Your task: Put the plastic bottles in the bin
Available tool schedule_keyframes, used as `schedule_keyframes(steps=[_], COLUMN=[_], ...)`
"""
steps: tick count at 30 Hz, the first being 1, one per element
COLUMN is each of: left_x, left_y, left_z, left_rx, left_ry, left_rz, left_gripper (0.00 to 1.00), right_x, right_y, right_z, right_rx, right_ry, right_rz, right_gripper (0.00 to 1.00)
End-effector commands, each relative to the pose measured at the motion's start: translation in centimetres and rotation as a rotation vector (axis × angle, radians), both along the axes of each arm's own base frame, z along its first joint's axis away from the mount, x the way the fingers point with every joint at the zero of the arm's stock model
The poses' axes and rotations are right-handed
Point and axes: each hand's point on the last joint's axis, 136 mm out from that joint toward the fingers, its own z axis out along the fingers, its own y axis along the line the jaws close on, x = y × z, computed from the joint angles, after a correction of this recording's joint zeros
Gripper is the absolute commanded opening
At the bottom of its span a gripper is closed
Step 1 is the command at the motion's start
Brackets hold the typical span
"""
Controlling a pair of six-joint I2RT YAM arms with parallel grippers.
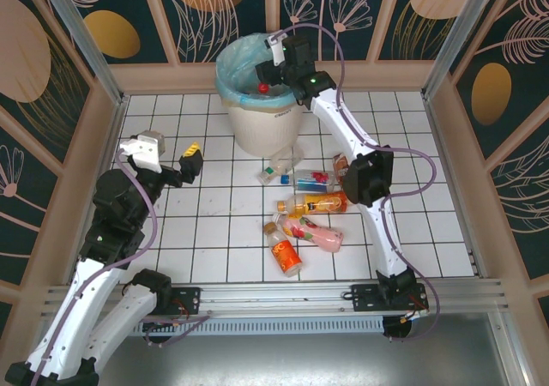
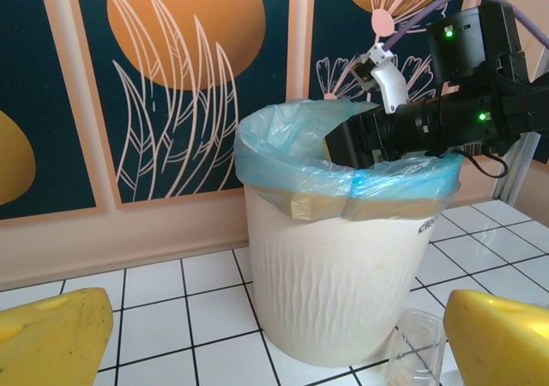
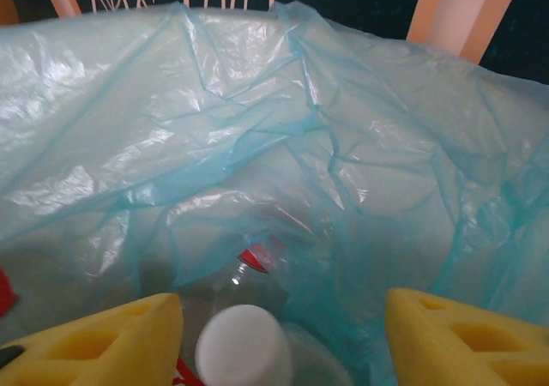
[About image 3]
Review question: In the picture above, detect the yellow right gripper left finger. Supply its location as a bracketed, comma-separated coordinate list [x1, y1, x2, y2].
[0, 291, 185, 386]

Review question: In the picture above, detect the red-capped clear plastic bottle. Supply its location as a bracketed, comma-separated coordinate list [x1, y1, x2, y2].
[178, 235, 293, 318]
[0, 268, 21, 321]

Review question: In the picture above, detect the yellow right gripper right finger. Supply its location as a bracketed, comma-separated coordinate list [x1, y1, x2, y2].
[384, 286, 549, 386]

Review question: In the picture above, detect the white trash bin, blue liner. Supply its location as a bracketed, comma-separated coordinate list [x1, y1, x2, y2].
[0, 0, 549, 386]

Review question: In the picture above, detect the pink drink bottle white cap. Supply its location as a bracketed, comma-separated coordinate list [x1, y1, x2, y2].
[173, 303, 295, 386]

